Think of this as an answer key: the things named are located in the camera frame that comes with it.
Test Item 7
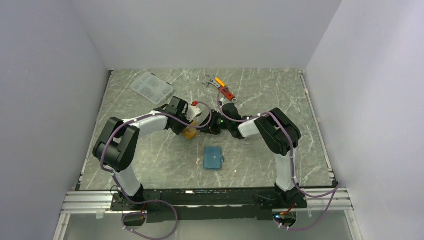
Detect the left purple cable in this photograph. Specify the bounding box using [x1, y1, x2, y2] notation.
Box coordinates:
[99, 100, 214, 240]

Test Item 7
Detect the clear plastic organizer box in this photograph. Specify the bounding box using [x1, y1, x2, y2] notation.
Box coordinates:
[130, 71, 174, 105]

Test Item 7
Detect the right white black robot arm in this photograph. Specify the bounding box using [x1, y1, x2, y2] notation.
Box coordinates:
[199, 103, 302, 208]

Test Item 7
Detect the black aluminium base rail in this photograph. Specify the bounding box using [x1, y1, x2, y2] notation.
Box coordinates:
[61, 187, 353, 223]

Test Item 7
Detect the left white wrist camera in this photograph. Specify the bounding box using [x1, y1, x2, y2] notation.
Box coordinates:
[186, 101, 202, 123]

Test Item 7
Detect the blue card holder wallet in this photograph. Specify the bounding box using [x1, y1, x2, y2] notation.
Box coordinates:
[203, 146, 225, 171]

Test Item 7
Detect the orange credit cards stack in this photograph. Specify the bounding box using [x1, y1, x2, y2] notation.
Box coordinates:
[181, 121, 198, 140]

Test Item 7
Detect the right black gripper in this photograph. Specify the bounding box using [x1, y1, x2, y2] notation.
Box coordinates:
[196, 110, 232, 136]

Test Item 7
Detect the red adjustable wrench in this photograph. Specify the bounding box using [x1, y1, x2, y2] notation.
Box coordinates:
[202, 74, 238, 104]

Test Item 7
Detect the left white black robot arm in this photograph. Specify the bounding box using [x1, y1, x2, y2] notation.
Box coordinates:
[92, 97, 202, 210]

